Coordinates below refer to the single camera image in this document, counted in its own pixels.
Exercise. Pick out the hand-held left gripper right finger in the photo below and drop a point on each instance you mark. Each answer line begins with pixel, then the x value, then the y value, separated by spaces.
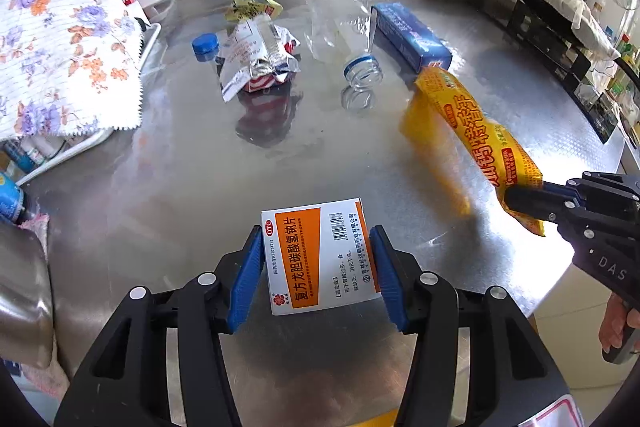
pixel 390 282

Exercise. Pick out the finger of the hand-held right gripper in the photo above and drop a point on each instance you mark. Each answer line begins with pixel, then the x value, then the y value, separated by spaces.
pixel 535 202
pixel 562 188

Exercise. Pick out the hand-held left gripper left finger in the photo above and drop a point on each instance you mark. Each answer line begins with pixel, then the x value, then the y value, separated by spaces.
pixel 245 279

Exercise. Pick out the white and orange medicine box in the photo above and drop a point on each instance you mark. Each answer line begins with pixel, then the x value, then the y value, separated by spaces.
pixel 310 257

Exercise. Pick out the yellow snack packet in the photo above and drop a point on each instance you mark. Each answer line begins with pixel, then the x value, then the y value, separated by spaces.
pixel 480 137

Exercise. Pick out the yellow bin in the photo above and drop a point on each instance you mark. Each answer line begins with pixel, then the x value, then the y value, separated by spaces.
pixel 380 419

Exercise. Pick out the person's right hand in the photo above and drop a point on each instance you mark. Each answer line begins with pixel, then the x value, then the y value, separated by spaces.
pixel 611 322

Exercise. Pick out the row of condiment bottles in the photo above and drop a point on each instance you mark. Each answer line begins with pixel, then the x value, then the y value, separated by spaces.
pixel 627 72

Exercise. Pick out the blue toothpaste box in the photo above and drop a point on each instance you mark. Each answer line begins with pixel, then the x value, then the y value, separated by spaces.
pixel 410 37

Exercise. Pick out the clear plastic bottle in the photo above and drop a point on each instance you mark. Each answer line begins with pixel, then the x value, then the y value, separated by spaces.
pixel 362 72

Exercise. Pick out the silver foil packet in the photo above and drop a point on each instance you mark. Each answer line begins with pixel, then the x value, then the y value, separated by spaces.
pixel 255 57

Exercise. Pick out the steel kettle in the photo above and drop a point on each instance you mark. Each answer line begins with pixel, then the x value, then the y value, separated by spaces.
pixel 22 297

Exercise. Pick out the blue bottle cap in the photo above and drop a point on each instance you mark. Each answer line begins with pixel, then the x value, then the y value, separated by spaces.
pixel 205 46

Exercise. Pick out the blue label bottle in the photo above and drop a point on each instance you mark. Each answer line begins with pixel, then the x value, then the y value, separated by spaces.
pixel 10 202

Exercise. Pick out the crumpled yellow wrapper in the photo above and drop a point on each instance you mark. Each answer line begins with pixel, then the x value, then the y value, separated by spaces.
pixel 247 7

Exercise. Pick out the floral cloth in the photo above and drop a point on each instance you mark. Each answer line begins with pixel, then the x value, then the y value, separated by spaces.
pixel 60 37

